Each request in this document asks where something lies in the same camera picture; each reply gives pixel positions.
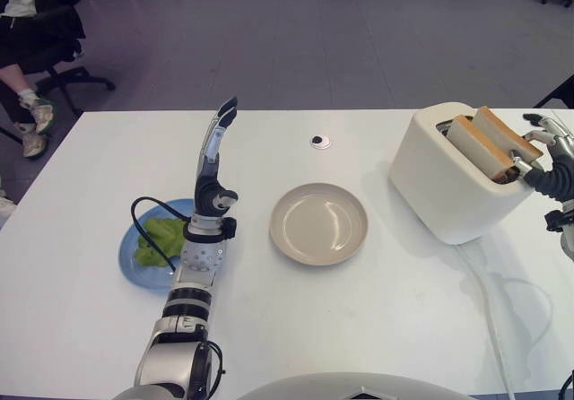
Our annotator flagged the green lettuce leaf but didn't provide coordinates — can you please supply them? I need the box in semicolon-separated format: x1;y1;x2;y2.
135;216;187;268

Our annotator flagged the bread slice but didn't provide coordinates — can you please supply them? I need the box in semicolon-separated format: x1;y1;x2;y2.
474;105;545;169
445;114;517;181

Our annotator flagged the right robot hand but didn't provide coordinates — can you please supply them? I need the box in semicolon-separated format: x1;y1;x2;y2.
509;112;574;204

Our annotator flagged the blue plate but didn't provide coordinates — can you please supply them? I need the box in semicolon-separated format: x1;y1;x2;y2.
117;198;196;291

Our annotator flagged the black cable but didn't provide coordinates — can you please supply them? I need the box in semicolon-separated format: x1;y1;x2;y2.
130;196;192;274
557;367;574;400

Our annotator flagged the beige plate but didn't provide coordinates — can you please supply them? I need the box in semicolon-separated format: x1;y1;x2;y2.
268;182;370;267

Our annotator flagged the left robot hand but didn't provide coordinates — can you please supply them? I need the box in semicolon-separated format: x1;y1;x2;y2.
192;96;239;221

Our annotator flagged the cream toaster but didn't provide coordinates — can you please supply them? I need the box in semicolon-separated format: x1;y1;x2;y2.
387;100;537;246

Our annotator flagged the white cord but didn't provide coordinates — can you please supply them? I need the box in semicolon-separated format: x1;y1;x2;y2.
456;240;555;396

